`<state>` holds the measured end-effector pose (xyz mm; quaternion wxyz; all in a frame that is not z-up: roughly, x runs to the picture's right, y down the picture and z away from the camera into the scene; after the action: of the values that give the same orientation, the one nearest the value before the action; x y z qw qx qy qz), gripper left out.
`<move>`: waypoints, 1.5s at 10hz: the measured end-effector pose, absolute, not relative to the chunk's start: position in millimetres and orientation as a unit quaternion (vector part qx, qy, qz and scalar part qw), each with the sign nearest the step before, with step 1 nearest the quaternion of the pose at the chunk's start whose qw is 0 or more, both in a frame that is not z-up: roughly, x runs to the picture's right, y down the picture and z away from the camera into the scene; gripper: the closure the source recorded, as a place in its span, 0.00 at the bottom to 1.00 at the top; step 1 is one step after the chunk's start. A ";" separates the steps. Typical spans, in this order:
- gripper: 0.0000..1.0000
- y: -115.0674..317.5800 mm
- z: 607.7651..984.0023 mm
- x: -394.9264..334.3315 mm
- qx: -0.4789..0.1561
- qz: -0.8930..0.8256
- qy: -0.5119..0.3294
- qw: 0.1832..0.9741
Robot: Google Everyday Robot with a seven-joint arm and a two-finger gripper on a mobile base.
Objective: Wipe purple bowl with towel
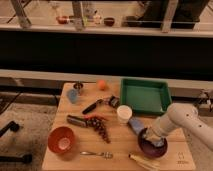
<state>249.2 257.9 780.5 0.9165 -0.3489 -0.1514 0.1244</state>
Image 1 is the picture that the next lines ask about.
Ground purple bowl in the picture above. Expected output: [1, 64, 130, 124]
[137, 128, 168, 158]

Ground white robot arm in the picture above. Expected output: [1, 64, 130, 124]
[148, 103, 213, 151]

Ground dark red background bowl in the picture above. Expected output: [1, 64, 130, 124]
[104, 17, 115, 27]

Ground orange red bowl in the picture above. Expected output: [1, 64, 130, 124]
[48, 126, 75, 154]

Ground orange fruit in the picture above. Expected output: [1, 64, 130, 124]
[97, 80, 107, 90]

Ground white paper cup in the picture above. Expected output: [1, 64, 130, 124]
[117, 105, 132, 124]

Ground red chili pepper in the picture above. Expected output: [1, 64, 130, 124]
[84, 114, 108, 121]

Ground light blue plastic cup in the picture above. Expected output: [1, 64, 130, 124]
[67, 89, 78, 104]

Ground bunch of dark grapes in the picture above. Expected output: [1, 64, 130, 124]
[91, 118, 110, 143]

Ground green plastic tray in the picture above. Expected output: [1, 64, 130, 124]
[120, 78, 172, 116]

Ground blue sponge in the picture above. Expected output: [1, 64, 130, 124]
[128, 117, 144, 135]

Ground silver metal spoon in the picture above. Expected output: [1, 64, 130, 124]
[80, 151, 113, 159]

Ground yellow corn husk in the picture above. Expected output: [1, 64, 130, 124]
[128, 154, 159, 171]

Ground black floor bar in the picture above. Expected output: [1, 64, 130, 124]
[0, 154, 32, 164]

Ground black handled peeler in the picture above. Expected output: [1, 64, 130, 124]
[82, 96, 120, 114]

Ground black handled can opener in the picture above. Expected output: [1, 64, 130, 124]
[66, 115, 89, 127]

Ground black lever handle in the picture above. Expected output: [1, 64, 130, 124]
[0, 121, 20, 137]

